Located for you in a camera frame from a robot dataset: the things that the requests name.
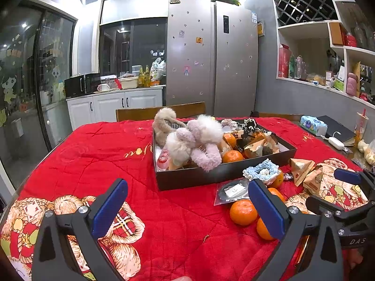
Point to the pale yellow bag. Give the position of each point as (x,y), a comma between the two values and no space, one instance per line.
(368,152)

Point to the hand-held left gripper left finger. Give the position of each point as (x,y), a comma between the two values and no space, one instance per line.
(110,207)

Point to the white charger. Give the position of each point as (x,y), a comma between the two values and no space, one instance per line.
(337,144)

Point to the kraft triangular snack packet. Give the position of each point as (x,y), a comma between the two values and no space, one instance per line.
(257,148)
(315,179)
(301,168)
(272,142)

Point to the black white crochet scrunchie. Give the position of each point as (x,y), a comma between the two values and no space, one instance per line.
(252,123)

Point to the black microwave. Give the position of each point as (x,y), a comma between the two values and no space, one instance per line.
(80,85)

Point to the pink round packet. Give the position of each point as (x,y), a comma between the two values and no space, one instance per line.
(162,161)

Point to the black notebook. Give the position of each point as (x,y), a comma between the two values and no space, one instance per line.
(337,128)

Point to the beige fluffy hair claw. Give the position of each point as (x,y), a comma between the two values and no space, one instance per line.
(164,123)

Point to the glass jar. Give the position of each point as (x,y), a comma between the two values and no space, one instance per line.
(300,67)

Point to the yellow bottle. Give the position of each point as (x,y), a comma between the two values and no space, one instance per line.
(141,77)
(147,76)

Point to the white wall shelf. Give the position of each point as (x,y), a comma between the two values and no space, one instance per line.
(310,26)

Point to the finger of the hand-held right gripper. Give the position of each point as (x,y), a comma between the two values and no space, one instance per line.
(347,176)
(320,205)

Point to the green packet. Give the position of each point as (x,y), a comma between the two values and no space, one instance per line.
(292,66)

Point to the pile of tangerines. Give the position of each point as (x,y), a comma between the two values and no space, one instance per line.
(243,212)

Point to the person's right hand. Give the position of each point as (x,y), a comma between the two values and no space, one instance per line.
(355,259)

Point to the silver refrigerator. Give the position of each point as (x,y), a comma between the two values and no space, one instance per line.
(211,58)

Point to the beige basin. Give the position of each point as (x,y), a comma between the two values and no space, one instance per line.
(129,82)

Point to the black cardboard box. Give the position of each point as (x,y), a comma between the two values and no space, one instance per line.
(205,175)

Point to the drink cup with straw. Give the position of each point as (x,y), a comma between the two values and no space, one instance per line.
(361,127)

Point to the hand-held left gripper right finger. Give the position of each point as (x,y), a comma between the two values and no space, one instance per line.
(268,207)

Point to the glass sliding door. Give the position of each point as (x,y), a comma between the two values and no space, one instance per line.
(26,79)

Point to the blue tissue pack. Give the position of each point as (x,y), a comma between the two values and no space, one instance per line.
(313,125)

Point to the pink container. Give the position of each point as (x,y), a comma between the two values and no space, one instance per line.
(351,85)

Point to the brown box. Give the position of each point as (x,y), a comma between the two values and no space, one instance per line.
(336,33)

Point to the red printed blanket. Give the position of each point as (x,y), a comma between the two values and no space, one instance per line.
(117,158)

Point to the white frilly scrunchie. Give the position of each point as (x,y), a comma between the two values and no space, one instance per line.
(230,123)

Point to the blue white crochet scrunchie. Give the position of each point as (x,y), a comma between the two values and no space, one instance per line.
(260,169)

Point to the white plastic bag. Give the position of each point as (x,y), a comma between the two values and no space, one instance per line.
(158,70)

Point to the doll fridge magnet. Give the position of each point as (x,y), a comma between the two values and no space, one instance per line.
(186,70)

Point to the green tissue box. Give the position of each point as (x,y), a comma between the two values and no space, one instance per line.
(339,85)

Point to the white cup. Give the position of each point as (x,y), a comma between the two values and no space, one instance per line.
(103,87)

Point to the red gift bag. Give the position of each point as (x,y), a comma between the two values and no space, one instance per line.
(283,61)

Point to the white kitchen cabinet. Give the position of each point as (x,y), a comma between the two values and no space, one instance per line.
(111,105)

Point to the clear bag with black coil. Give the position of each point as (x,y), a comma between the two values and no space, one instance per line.
(233,191)

